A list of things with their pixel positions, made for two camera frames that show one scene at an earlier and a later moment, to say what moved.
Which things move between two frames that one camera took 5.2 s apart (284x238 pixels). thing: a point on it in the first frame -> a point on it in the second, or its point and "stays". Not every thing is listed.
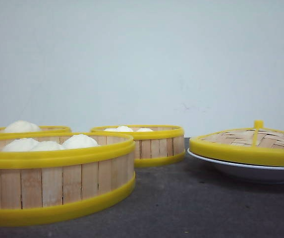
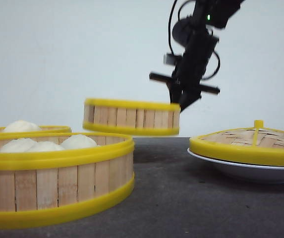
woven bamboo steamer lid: [255, 146] stays
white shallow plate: [261, 172] stays
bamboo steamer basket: [44, 129] stays
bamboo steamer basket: [155, 145] -> [130, 117]
